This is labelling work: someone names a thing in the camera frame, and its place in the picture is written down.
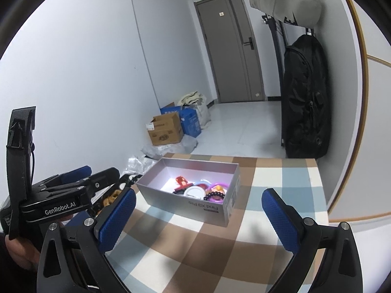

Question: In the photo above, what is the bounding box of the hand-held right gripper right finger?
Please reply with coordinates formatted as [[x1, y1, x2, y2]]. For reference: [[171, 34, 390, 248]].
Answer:
[[261, 188, 365, 293]]

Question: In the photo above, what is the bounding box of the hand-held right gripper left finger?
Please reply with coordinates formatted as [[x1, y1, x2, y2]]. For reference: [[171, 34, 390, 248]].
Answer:
[[36, 187, 137, 293]]

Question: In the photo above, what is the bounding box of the grey cardboard box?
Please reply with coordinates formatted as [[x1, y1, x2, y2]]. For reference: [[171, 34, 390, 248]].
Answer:
[[135, 157, 240, 228]]

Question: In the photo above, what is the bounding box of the red and clear hair clip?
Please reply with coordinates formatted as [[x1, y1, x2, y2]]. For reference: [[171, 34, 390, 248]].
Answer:
[[174, 175, 196, 190]]

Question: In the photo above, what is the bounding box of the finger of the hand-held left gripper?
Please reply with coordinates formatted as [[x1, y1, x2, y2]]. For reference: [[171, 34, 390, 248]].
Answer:
[[41, 167, 121, 195], [32, 165, 93, 191]]

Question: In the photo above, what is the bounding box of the silver plastic bag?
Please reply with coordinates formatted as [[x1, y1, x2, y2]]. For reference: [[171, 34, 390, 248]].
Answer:
[[127, 154, 161, 176]]

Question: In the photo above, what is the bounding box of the purple ring bangle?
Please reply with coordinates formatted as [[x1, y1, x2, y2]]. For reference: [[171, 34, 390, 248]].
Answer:
[[208, 181, 229, 194]]

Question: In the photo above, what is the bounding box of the brown cardboard box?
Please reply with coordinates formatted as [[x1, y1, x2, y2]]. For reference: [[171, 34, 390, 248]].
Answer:
[[147, 111, 184, 146]]

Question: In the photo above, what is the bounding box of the black coat rack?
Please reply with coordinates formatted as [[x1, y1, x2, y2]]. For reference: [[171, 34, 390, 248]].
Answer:
[[261, 14, 315, 150]]

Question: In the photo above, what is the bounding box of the white round lid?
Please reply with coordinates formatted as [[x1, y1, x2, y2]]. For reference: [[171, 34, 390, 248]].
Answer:
[[183, 186, 206, 200]]

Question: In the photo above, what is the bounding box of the blue cardboard box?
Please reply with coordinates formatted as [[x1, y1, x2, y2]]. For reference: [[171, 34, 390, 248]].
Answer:
[[160, 102, 202, 138]]

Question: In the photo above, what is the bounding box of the grey door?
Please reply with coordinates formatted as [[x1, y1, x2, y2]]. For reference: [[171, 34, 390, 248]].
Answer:
[[194, 0, 266, 104]]

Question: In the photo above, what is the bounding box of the black and white sandal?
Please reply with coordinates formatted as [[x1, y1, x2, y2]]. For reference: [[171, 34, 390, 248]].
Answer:
[[120, 173, 143, 187]]

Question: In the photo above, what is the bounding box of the black backpack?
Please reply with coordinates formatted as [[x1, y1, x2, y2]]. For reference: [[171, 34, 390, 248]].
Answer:
[[280, 34, 332, 159]]

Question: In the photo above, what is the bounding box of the checkered tablecloth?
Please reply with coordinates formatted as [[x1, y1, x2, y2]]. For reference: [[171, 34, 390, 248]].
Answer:
[[101, 154, 329, 293]]

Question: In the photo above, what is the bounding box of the person's left hand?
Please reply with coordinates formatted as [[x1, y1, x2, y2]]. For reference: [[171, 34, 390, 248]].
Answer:
[[6, 234, 44, 271]]

